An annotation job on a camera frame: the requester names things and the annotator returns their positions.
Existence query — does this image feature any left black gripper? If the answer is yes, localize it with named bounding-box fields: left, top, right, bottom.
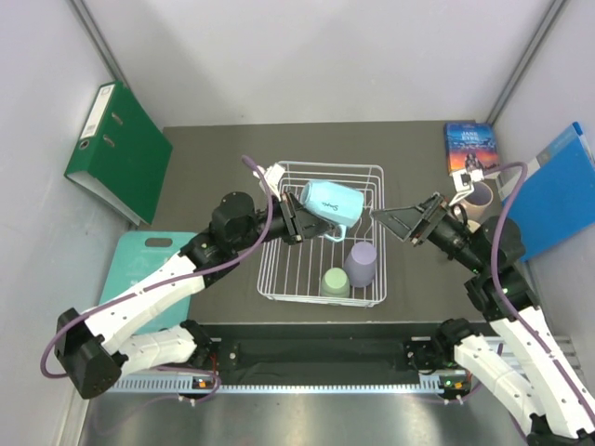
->
left=231, top=190, right=336, bottom=252

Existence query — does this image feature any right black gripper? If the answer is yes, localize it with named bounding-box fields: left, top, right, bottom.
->
left=370, top=190, right=486, bottom=273

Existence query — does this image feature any light blue mug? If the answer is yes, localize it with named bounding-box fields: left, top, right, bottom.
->
left=299, top=180, right=364, bottom=243

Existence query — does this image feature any purple cup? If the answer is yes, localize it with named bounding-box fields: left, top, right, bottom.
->
left=343, top=242, right=377, bottom=288

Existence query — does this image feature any clear pink glass mug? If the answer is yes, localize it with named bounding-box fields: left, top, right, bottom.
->
left=460, top=182, right=494, bottom=221

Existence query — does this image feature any cream ceramic mug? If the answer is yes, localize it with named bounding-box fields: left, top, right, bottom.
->
left=467, top=220, right=481, bottom=232

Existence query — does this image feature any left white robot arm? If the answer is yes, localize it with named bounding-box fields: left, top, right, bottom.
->
left=54, top=192, right=336, bottom=400

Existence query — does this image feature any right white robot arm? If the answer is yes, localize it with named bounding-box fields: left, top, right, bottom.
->
left=371, top=193, right=594, bottom=445

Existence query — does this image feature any green cup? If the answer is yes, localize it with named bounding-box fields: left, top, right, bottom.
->
left=320, top=268, right=350, bottom=298

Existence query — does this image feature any Jane Eyre paperback book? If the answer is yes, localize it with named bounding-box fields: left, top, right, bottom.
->
left=443, top=122, right=499, bottom=177

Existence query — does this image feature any blue plastic folder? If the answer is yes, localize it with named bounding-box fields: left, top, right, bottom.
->
left=508, top=122, right=594, bottom=262

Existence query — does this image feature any teal cutting board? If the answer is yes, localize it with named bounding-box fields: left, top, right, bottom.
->
left=99, top=230, right=195, bottom=335

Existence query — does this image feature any green lever arch binder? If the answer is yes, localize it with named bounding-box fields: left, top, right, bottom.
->
left=64, top=81, right=172, bottom=226

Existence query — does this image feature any white wire dish rack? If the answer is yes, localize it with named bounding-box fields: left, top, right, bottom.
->
left=257, top=161, right=388, bottom=308

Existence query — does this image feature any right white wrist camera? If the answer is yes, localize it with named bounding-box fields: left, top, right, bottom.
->
left=449, top=168, right=484, bottom=206

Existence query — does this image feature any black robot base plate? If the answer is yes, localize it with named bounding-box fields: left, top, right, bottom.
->
left=157, top=322, right=526, bottom=377

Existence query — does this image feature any grey slotted cable duct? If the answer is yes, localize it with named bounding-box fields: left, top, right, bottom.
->
left=109, top=374, right=472, bottom=395

